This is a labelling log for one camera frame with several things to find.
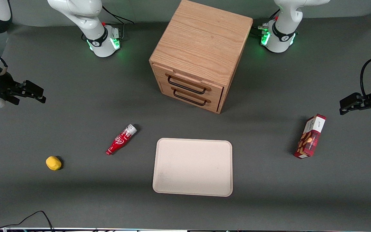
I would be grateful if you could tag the red plaid cookie box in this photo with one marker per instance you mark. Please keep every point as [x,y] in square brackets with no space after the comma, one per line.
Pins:
[310,138]

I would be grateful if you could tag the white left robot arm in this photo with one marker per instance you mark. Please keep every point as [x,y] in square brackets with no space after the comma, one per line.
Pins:
[285,35]

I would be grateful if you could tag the wooden drawer with lipped edge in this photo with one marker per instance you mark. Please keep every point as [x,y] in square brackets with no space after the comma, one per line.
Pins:
[214,91]

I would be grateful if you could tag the beige plastic tray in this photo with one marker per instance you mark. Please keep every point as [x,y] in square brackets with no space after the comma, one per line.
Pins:
[192,167]

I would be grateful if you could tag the wooden drawer cabinet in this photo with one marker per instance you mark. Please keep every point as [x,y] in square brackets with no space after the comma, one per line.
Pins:
[201,35]

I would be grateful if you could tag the red cola bottle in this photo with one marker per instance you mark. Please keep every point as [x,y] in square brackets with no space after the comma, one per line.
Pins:
[120,140]

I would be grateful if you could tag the yellow lemon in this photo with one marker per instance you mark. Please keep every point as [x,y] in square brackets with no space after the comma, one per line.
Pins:
[53,163]

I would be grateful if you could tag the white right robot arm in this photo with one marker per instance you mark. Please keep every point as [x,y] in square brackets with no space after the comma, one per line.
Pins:
[89,19]

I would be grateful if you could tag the plain wooden drawer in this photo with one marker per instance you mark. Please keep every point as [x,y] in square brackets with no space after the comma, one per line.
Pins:
[167,91]

